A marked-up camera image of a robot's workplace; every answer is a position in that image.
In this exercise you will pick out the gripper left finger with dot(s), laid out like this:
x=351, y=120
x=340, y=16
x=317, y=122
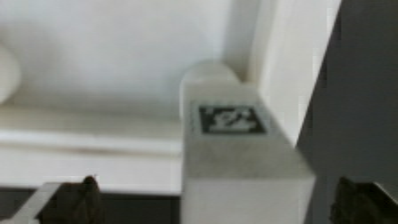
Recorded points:
x=76, y=206

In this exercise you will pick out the white table leg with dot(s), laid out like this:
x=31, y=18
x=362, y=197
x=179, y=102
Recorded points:
x=248, y=177

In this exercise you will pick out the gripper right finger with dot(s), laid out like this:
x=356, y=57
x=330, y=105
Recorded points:
x=365, y=203

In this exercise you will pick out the white square tabletop tray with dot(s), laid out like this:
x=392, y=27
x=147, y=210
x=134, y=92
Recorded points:
x=138, y=78

